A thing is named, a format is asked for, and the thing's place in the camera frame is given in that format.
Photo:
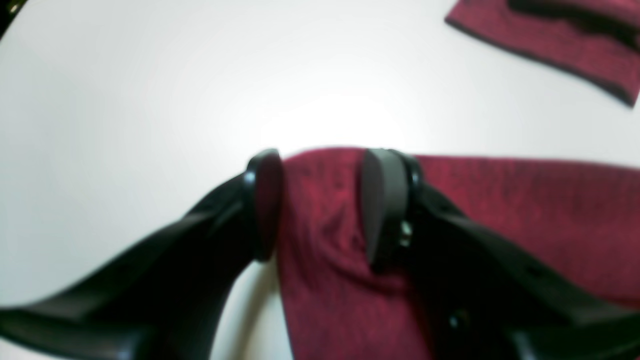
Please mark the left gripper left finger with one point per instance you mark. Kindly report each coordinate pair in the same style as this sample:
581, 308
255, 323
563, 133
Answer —
162, 298

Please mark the dark red t-shirt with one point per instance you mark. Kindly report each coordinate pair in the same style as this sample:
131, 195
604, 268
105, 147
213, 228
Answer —
579, 218

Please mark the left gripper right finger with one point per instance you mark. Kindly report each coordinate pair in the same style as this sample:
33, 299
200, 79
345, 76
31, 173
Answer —
485, 298

